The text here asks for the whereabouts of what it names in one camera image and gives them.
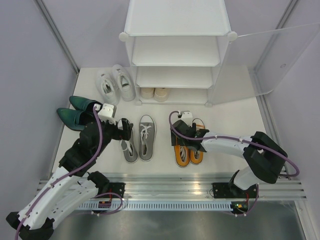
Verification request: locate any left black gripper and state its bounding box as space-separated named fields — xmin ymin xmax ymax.
xmin=94 ymin=111 xmax=133 ymax=157

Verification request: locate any orange canvas sneaker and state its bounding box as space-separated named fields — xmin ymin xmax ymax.
xmin=189 ymin=118 xmax=206 ymax=165
xmin=174 ymin=145 xmax=190 ymax=168

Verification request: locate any beige lace sneaker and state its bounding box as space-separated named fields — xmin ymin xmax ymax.
xmin=140 ymin=87 xmax=155 ymax=102
xmin=154 ymin=87 xmax=170 ymax=103

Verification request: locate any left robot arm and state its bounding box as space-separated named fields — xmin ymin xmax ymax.
xmin=6 ymin=118 xmax=134 ymax=240

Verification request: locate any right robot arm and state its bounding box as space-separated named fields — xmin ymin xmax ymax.
xmin=171 ymin=120 xmax=288 ymax=198

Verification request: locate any lower green heeled shoe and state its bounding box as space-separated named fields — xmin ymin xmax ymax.
xmin=56 ymin=108 xmax=86 ymax=131

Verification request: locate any green heeled shoe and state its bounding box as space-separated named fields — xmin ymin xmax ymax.
xmin=56 ymin=108 xmax=86 ymax=131
xmin=69 ymin=95 xmax=103 ymax=113

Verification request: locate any upper green heeled shoe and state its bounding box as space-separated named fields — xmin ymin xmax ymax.
xmin=69 ymin=95 xmax=103 ymax=113

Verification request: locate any white plastic shoe cabinet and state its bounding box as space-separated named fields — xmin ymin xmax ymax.
xmin=119 ymin=0 xmax=237 ymax=107

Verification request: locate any translucent cabinet door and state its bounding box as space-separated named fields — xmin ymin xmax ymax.
xmin=210 ymin=23 xmax=320 ymax=105

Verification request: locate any right grey canvas sneaker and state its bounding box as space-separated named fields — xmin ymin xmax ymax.
xmin=139 ymin=114 xmax=156 ymax=162

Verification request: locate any grey canvas sneaker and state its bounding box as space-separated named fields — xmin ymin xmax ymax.
xmin=139 ymin=114 xmax=156 ymax=162
xmin=119 ymin=128 xmax=138 ymax=164

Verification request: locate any left grey canvas sneaker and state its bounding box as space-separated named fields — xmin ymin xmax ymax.
xmin=119 ymin=128 xmax=138 ymax=164

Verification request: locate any right white sneaker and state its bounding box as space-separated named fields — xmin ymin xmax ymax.
xmin=112 ymin=64 xmax=136 ymax=102

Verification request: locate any white sneaker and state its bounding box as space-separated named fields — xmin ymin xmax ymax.
xmin=95 ymin=69 xmax=120 ymax=106
xmin=112 ymin=64 xmax=136 ymax=102

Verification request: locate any left white sneaker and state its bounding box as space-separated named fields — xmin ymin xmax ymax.
xmin=95 ymin=69 xmax=120 ymax=106

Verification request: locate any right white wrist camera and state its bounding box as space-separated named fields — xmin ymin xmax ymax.
xmin=178 ymin=111 xmax=193 ymax=127

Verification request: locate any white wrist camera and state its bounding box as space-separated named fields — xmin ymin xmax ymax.
xmin=97 ymin=103 xmax=117 ymax=125
xmin=178 ymin=111 xmax=193 ymax=127

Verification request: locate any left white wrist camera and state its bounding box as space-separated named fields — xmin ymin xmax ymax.
xmin=97 ymin=103 xmax=117 ymax=125

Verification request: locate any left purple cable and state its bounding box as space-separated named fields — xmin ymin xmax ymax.
xmin=13 ymin=106 xmax=103 ymax=240

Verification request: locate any purple cable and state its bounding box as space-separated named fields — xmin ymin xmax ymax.
xmin=13 ymin=106 xmax=103 ymax=240
xmin=168 ymin=110 xmax=301 ymax=179

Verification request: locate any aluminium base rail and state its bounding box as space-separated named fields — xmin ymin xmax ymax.
xmin=34 ymin=171 xmax=308 ymax=201

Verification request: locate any white slotted cable duct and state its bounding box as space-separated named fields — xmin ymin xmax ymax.
xmin=77 ymin=200 xmax=233 ymax=212

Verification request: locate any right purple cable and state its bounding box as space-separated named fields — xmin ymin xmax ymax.
xmin=168 ymin=110 xmax=301 ymax=179

